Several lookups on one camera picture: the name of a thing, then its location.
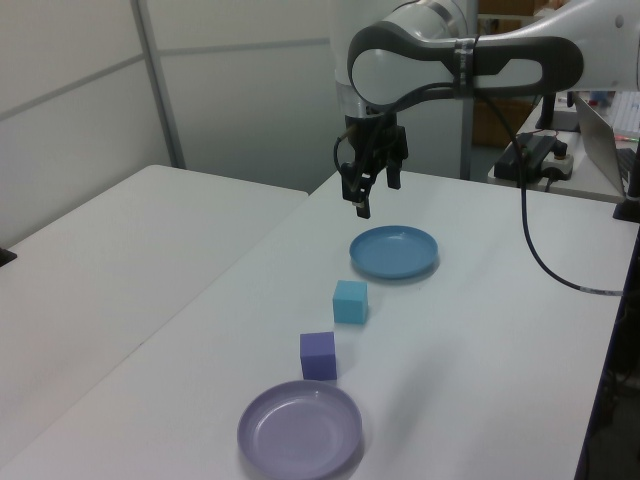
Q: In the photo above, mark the black monitor pole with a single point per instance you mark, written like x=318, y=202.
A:
x=632, y=190

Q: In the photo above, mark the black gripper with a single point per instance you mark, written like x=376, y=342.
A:
x=372, y=142

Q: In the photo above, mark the purple plastic plate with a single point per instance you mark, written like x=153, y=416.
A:
x=300, y=432

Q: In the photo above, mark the black power supply box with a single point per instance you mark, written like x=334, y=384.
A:
x=520, y=157

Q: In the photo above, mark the purple foam cube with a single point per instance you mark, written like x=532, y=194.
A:
x=319, y=357

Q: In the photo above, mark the light blue foam cube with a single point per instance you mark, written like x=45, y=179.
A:
x=350, y=305

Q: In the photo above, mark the blue plastic plate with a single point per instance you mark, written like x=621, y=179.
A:
x=392, y=252

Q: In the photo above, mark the brown cardboard box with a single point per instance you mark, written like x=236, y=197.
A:
x=492, y=122

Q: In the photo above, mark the grey office partition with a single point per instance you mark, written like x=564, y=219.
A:
x=240, y=100

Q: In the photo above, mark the silver laptop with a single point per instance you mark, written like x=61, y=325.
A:
x=597, y=145

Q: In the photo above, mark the grey emergency stop box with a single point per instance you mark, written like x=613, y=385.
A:
x=559, y=162

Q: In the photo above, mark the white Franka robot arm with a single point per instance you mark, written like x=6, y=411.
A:
x=395, y=65

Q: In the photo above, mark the black monitor stand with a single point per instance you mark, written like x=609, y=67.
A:
x=549, y=112

